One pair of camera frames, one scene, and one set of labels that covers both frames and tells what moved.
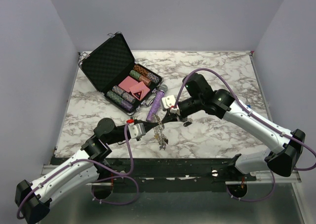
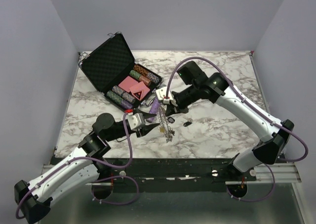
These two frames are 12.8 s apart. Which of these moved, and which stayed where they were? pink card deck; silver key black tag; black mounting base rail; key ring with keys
Moved: key ring with keys
Stayed: silver key black tag; pink card deck; black mounting base rail
